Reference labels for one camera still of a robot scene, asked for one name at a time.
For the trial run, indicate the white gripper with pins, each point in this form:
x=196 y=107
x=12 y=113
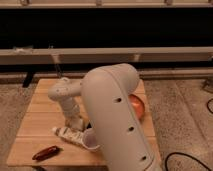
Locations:
x=73 y=112

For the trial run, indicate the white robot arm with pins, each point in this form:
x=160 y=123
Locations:
x=105 y=94

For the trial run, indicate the white ceramic cup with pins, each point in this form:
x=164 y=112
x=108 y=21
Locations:
x=89 y=140

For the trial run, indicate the dark red chili pepper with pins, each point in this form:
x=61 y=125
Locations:
x=46 y=153

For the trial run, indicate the wooden table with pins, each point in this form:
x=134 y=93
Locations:
x=35 y=134

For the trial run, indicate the orange bowl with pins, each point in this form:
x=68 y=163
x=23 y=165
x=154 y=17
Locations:
x=138 y=106

